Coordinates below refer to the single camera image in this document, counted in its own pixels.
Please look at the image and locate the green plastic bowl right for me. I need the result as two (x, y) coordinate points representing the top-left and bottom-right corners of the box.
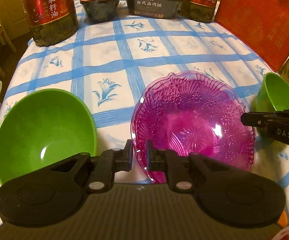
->
(251, 73), (289, 135)

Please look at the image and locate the green plastic bowl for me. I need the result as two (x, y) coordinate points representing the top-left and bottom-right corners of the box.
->
(251, 73), (289, 135)
(0, 89), (97, 184)

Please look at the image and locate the dark instant rice box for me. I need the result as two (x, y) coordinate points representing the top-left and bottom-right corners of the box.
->
(126, 0), (183, 19)

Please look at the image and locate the large oil bottle red label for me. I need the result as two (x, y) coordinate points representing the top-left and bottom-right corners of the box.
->
(21, 0), (78, 47)

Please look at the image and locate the red tote bag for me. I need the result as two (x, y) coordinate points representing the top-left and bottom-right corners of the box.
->
(215, 0), (289, 72)

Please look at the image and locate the small dark food tub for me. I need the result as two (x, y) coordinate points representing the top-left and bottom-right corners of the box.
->
(80, 0), (119, 23)

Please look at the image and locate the green plastic bowl left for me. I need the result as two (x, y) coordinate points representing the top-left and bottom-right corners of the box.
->
(0, 89), (97, 184)

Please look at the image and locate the pink transparent plastic plate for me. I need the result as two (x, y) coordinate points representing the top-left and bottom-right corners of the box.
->
(131, 70), (256, 183)

